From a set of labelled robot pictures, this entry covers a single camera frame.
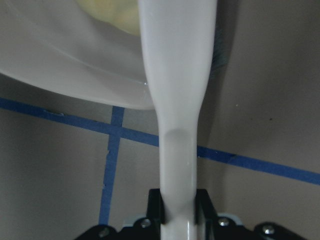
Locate yellow potato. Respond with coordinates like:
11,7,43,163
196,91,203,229
76,0,141,36

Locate beige hand brush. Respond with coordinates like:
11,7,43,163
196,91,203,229
138,0,218,240

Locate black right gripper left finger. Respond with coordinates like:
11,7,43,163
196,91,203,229
76,188,164,240

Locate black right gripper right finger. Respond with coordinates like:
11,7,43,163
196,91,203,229
195,189,305,240

